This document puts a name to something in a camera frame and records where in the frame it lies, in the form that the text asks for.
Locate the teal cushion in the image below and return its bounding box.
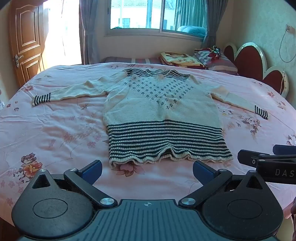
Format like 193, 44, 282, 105
177, 25, 206, 37

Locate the red shiny ornament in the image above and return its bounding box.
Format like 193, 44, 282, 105
207, 46, 221, 61

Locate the grey curtain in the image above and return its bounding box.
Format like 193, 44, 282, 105
203, 0, 234, 50
79, 0, 100, 65

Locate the pink floral bed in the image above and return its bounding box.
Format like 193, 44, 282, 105
0, 62, 296, 223

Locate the red scalloped headboard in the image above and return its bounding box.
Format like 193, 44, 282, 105
223, 42, 289, 98

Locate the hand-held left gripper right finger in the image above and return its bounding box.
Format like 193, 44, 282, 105
179, 160, 266, 209

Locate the thin wall cable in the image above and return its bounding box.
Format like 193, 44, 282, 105
279, 24, 292, 93

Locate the yellow printed folded blanket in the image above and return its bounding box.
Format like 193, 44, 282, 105
159, 52, 206, 69

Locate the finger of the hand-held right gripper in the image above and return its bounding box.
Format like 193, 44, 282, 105
273, 144, 296, 155
238, 149, 296, 183

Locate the striped pillow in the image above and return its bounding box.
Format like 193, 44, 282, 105
194, 48, 238, 75

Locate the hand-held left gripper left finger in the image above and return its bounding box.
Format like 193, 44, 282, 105
30, 160, 117, 208

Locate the cream striped knit sweater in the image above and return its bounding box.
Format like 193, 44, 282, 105
32, 68, 269, 171

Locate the sliding glass window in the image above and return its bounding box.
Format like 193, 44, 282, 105
105, 0, 208, 39

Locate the teal curtain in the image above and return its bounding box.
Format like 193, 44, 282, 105
173, 0, 206, 30

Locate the brown wooden door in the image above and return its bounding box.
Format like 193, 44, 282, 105
9, 2, 45, 87

